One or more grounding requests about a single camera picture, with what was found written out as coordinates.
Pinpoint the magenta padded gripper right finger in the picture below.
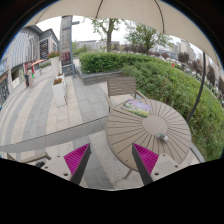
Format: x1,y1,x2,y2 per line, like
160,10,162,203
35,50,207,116
131,143,181,186

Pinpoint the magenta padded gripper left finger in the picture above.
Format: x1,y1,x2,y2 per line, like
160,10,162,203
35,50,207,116
44,143,92,186

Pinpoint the round slatted beige table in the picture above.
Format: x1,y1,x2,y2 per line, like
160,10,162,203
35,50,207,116
106,99,192,171

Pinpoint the grey metal railing bar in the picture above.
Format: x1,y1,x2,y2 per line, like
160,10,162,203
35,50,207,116
0,116,107,153

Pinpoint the beige slatted patio chair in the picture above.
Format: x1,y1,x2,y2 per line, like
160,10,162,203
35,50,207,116
105,77,146,111

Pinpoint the white flower planter box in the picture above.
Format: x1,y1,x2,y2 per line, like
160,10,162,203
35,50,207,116
52,78,67,107

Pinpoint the green trimmed hedge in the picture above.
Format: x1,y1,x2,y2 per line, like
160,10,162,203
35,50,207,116
79,53,224,161

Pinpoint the standing person in light clothes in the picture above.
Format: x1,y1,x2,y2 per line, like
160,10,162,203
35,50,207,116
28,68,34,87

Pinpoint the tall white flower planter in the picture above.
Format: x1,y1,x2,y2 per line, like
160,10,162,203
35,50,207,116
48,51,60,76

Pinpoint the dark curved umbrella pole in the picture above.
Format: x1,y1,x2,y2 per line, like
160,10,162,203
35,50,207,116
185,51,207,124

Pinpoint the tall dark sign pillar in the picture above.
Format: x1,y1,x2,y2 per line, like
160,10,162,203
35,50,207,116
60,15,75,76

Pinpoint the beige patio umbrella canopy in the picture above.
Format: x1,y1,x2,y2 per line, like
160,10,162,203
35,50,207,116
26,0,224,69

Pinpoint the grey stone planter wall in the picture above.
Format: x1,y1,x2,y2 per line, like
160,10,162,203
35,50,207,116
76,67,122,86

